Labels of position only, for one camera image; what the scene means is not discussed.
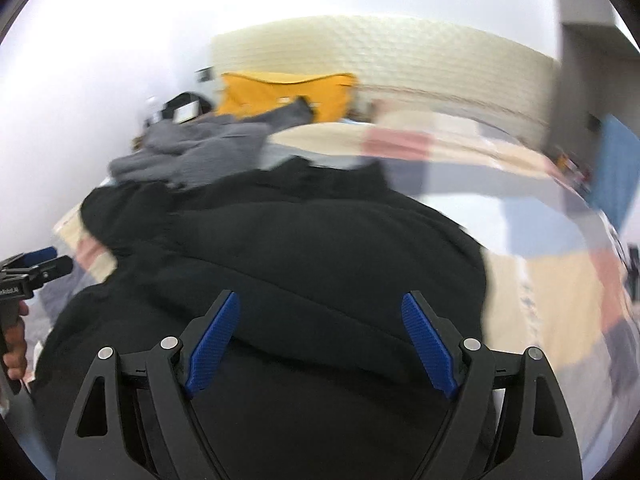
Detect cream quilted headboard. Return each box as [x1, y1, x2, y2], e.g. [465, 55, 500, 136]
[212, 16, 558, 148]

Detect grey wardrobe cabinet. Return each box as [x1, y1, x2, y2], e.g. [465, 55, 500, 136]
[547, 0, 639, 164]

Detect grey fleece garment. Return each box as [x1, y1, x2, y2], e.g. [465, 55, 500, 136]
[108, 98, 314, 188]

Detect bottles on shelf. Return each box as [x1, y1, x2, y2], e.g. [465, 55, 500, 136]
[550, 144, 592, 197]

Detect person's left hand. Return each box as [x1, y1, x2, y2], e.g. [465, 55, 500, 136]
[3, 301, 29, 380]

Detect black puffer jacket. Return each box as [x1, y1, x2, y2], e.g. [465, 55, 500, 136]
[32, 158, 487, 479]

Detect wall switch plate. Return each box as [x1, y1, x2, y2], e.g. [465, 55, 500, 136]
[195, 67, 215, 82]

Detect checkered pastel bed quilt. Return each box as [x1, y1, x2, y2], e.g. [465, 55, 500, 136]
[56, 122, 639, 479]

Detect yellow pillow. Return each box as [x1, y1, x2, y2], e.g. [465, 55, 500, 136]
[216, 72, 358, 122]

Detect black bag on nightstand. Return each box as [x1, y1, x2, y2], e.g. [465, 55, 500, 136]
[143, 92, 214, 127]

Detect blue towel on chair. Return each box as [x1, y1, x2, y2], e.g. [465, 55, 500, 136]
[588, 114, 639, 232]

